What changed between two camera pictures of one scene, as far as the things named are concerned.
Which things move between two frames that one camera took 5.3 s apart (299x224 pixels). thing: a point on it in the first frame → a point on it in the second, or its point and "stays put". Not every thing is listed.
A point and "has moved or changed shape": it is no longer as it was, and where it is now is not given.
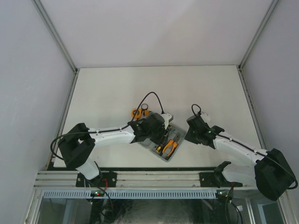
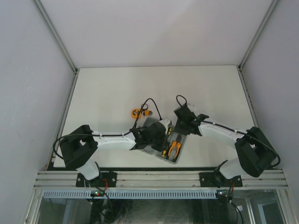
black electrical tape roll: (144, 109) stays put
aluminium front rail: (135, 178) stays put
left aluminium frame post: (53, 32) stays put
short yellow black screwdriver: (158, 148) has moved or changed shape
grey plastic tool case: (167, 150) has moved or changed shape
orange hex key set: (146, 112) stays put
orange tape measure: (138, 115) stays put
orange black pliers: (175, 142) has moved or changed shape
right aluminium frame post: (259, 31) stays put
